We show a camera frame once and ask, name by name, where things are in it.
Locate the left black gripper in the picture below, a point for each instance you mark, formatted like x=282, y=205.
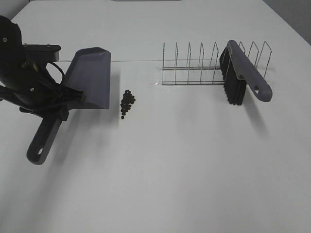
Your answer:
x=37, y=88

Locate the grey plastic dustpan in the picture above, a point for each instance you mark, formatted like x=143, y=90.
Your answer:
x=89, y=72

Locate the grey brush black bristles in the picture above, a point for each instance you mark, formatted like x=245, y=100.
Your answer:
x=238, y=72

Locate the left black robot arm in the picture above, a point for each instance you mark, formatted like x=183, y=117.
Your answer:
x=11, y=45

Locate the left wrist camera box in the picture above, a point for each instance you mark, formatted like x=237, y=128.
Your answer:
x=43, y=52

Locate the metal wire dish rack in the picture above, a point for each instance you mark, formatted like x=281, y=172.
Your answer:
x=185, y=65

